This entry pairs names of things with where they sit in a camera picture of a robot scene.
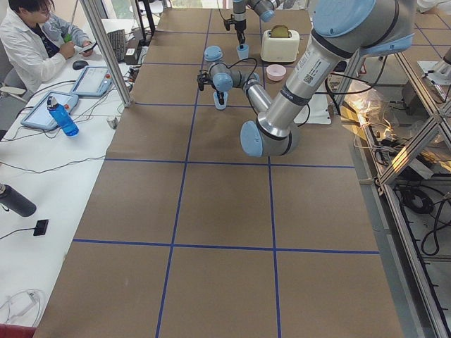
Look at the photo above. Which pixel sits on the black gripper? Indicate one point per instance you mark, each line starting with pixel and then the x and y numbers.
pixel 239 27
pixel 219 92

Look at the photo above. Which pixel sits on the light blue cup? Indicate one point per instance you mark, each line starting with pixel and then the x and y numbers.
pixel 242 51
pixel 220 107

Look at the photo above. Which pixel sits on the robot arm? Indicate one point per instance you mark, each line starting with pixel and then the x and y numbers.
pixel 265 9
pixel 340 29

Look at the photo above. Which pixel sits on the cream toaster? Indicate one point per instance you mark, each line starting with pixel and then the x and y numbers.
pixel 280 50

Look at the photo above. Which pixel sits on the bread slice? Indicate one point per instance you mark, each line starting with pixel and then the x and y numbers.
pixel 280 32

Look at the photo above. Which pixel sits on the pink bowl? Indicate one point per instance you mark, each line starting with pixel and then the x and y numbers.
pixel 275 72

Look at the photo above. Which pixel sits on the black keyboard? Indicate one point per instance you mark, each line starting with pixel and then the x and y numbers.
pixel 117 41

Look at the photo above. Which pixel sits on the teach pendant far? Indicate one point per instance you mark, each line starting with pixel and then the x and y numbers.
pixel 93 81

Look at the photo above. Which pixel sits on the teach pendant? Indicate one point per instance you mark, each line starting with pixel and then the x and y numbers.
pixel 93 81
pixel 40 118

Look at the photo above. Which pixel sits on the black computer mouse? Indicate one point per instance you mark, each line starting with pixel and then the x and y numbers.
pixel 79 65

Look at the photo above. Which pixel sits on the blue water bottle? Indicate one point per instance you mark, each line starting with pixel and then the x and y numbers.
pixel 62 117

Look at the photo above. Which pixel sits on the teach pendant near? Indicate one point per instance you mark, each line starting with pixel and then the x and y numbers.
pixel 40 118

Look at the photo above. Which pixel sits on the person in white coat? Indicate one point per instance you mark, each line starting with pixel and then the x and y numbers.
pixel 38 42

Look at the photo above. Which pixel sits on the small black box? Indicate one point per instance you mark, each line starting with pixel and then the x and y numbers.
pixel 40 228

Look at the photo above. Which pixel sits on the black thermos bottle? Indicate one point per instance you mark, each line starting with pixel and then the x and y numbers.
pixel 15 201

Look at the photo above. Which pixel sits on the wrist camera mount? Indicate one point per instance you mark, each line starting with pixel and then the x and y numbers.
pixel 229 22
pixel 203 79

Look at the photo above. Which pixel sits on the aluminium frame post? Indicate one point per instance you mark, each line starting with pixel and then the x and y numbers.
pixel 94 19

